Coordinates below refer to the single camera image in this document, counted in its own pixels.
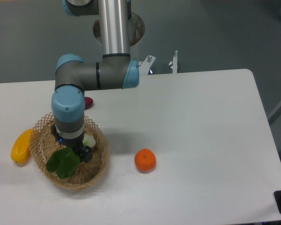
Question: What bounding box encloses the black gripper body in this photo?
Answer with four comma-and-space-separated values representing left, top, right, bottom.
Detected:
55, 133, 84, 149

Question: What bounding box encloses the green bok choy vegetable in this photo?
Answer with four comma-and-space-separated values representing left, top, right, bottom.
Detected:
45, 134, 96, 179

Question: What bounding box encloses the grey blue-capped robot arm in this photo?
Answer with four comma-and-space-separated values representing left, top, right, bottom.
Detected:
51, 0, 140, 162

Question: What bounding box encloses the woven wicker basket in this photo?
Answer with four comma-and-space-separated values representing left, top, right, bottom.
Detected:
30, 112, 110, 190

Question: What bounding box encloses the yellow mango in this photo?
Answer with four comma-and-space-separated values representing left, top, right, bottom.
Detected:
11, 129, 33, 164

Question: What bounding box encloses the purple sweet potato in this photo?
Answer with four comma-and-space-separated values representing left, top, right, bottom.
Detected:
84, 97, 93, 110

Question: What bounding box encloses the orange tangerine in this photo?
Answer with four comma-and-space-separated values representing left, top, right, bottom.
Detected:
134, 149, 156, 173

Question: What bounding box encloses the white metal mounting frame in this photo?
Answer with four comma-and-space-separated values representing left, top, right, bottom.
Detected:
138, 49, 180, 75

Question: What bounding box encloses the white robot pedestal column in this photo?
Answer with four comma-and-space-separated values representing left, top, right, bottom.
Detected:
93, 12, 145, 46

